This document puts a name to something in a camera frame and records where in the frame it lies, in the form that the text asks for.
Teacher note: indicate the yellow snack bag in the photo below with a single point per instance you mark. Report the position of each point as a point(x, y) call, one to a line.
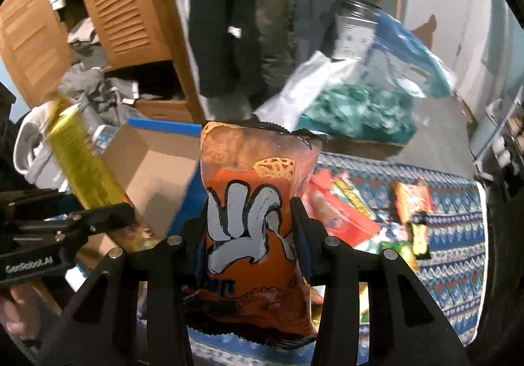
point(87, 173)

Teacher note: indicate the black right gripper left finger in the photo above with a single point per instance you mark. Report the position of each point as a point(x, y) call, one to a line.
point(99, 325)

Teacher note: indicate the metal shoe rack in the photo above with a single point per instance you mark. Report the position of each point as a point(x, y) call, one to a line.
point(500, 158)

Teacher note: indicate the blue cardboard box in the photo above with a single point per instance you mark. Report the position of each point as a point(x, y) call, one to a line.
point(154, 168)

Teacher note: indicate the blue white plastic bag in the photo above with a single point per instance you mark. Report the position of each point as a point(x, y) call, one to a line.
point(404, 61)

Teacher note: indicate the grey clothes pile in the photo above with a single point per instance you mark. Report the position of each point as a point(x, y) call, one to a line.
point(105, 103)

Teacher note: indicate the dark hanging jacket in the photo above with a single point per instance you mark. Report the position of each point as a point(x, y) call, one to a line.
point(251, 47)

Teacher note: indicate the wooden louvered wardrobe door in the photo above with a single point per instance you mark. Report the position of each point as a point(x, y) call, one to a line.
point(143, 38)

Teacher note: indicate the red snack box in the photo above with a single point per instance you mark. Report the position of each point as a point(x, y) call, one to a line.
point(329, 200)

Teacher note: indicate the person's left hand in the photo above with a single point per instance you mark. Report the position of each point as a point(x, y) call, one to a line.
point(20, 312)

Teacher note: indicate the orange chip bag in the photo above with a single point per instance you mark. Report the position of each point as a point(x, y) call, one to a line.
point(249, 281)

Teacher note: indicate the patterned blue blanket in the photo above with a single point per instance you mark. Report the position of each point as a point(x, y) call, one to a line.
point(448, 249)

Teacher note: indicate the orange black snack bag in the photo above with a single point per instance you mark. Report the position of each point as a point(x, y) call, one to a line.
point(414, 206)

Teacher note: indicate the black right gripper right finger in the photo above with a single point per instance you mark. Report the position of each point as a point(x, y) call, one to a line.
point(407, 327)

